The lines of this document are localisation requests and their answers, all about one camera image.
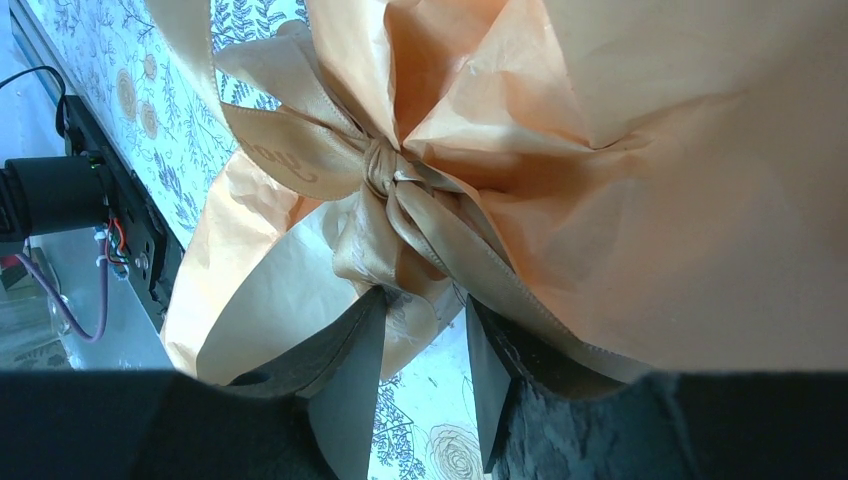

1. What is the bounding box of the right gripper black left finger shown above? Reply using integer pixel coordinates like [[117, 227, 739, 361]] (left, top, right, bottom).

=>
[[225, 287, 387, 479]]

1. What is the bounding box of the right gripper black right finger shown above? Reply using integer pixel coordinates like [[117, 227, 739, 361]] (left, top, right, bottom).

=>
[[466, 296, 624, 479]]

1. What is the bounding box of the tan wrapping paper sheet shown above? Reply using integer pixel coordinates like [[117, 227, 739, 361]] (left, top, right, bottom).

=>
[[162, 1, 847, 384]]

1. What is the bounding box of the tan ribbon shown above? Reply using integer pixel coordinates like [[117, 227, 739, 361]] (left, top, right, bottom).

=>
[[148, 1, 647, 382]]

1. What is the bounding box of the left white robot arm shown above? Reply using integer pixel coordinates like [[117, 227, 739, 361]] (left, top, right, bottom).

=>
[[1, 156, 114, 248]]

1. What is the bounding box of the floral patterned table mat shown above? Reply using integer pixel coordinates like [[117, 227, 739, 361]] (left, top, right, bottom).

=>
[[9, 1, 492, 479]]

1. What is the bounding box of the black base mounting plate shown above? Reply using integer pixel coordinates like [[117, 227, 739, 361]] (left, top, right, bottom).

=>
[[65, 95, 184, 332]]

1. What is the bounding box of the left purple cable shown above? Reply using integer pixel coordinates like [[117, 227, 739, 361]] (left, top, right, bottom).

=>
[[13, 228, 113, 344]]

